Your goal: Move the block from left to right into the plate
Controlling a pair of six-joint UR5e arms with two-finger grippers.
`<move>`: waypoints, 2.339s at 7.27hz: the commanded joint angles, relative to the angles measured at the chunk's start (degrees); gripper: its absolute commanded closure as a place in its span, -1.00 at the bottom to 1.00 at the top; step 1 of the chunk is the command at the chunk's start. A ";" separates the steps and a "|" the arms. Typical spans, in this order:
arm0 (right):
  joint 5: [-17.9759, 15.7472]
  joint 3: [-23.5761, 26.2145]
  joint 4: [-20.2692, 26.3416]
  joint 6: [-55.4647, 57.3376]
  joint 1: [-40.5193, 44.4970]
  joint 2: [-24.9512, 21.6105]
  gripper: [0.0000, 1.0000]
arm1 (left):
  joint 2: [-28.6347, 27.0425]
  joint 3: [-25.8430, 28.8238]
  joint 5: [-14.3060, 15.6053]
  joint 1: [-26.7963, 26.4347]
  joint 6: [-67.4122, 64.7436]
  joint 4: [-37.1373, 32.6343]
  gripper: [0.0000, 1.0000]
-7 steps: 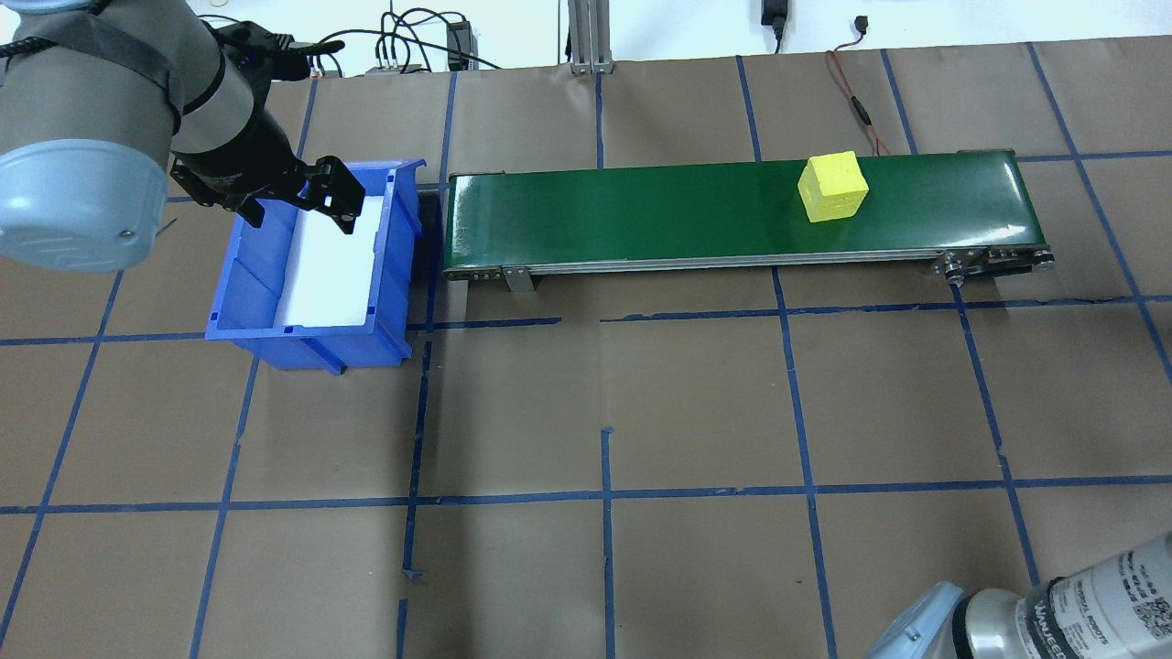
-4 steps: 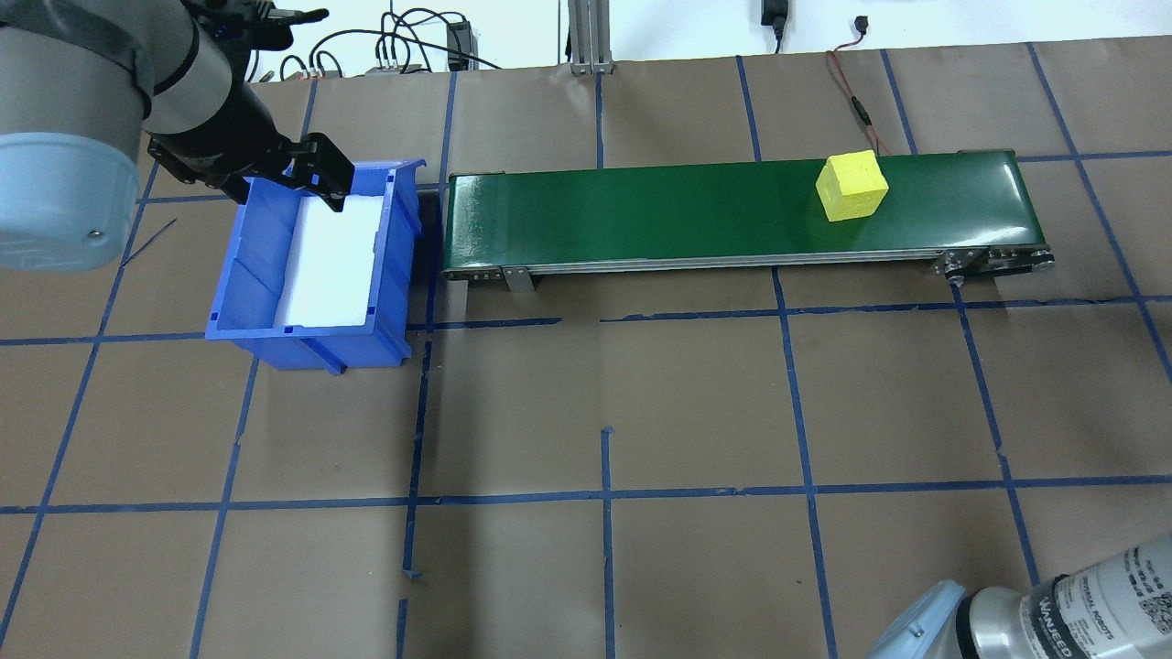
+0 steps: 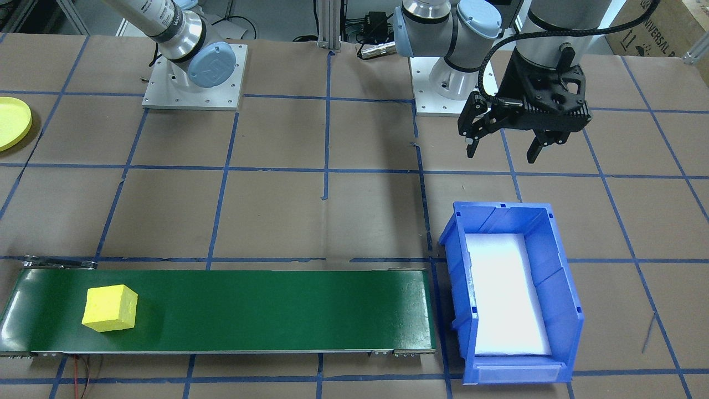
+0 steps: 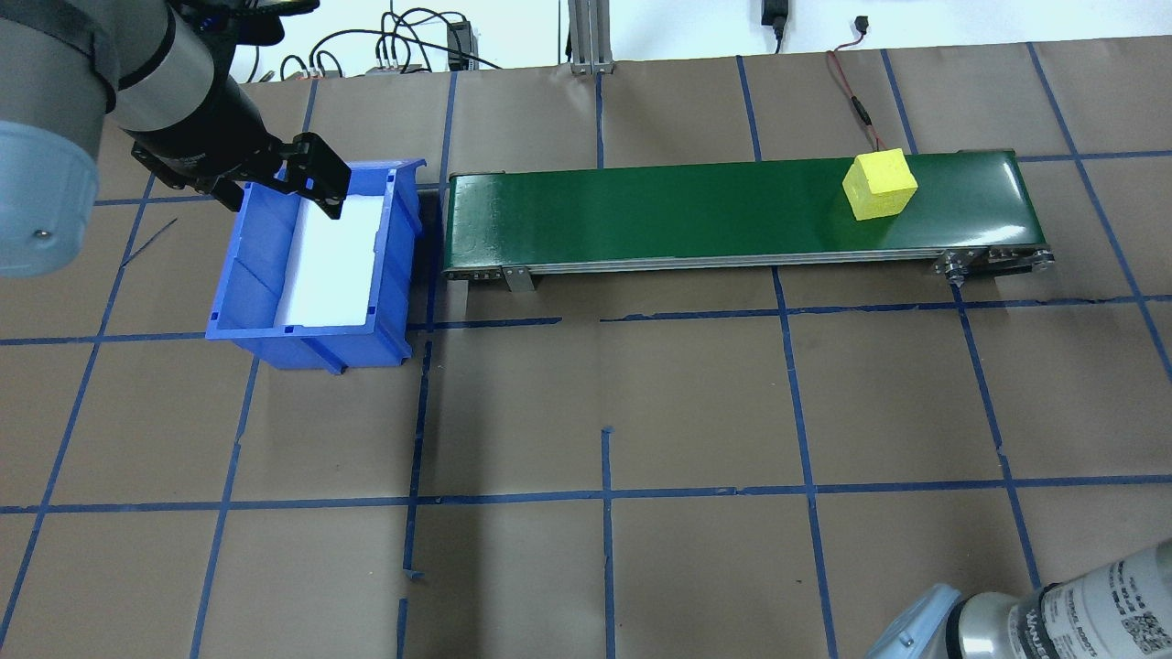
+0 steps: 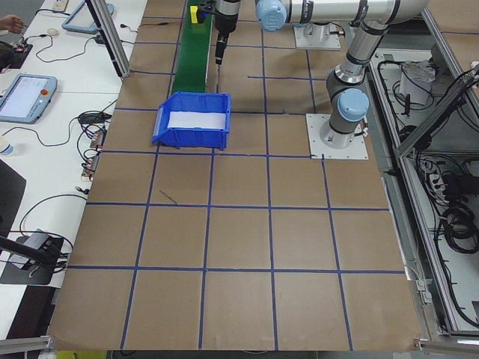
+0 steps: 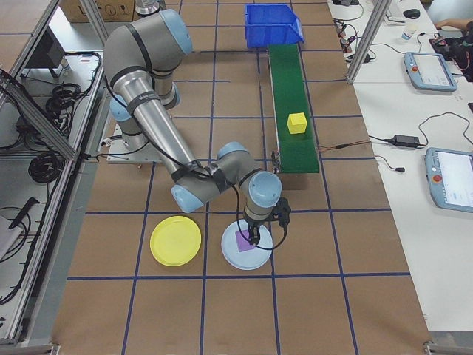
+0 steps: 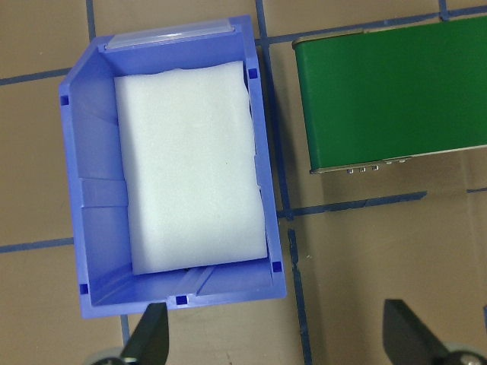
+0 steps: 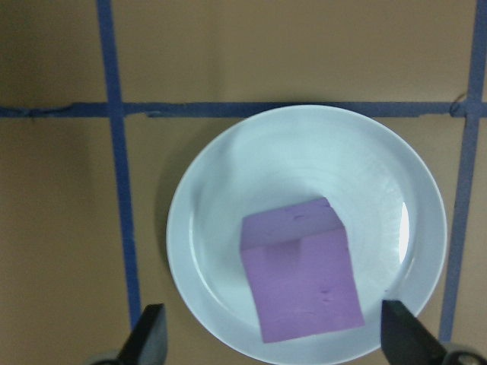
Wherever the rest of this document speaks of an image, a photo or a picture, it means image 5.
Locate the yellow foam block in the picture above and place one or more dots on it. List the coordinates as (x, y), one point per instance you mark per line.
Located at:
(194, 15)

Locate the small black plug box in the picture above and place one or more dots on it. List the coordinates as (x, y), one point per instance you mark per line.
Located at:
(100, 38)

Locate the metal V-shaped frame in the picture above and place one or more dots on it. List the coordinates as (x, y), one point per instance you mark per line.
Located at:
(430, 121)

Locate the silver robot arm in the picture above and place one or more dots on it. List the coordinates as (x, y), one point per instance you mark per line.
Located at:
(318, 30)
(359, 52)

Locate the silver aluminium extrusion post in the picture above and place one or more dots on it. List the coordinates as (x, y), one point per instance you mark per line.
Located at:
(112, 45)

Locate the green conveyor belt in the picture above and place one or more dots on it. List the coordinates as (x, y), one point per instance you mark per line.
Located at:
(191, 56)

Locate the blue plastic storage bin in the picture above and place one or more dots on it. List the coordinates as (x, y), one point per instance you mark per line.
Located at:
(194, 140)

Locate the white paper cup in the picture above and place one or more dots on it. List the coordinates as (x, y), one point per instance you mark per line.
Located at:
(5, 147)

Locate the small white device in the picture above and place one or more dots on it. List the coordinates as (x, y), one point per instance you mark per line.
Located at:
(61, 4)

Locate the bare person hand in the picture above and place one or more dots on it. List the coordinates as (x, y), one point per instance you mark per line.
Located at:
(10, 23)

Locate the small circuit board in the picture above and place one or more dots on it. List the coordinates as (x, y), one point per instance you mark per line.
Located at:
(98, 139)
(90, 165)

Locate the small grey box device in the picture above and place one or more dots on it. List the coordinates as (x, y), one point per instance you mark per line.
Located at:
(37, 239)

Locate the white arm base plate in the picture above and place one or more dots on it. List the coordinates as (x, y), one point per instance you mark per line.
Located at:
(355, 151)
(299, 43)

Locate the short aluminium profile bar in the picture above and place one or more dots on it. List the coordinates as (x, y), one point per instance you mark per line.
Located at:
(26, 343)
(445, 343)

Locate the light blue teach pendant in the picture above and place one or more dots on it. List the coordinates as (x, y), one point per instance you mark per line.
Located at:
(82, 18)
(22, 97)

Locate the white box with paper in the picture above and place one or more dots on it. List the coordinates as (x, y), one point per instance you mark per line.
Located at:
(413, 89)

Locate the black flat monitor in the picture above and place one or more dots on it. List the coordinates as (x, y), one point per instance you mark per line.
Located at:
(9, 194)

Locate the black stand base plate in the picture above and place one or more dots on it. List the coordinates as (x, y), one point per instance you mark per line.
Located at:
(30, 275)

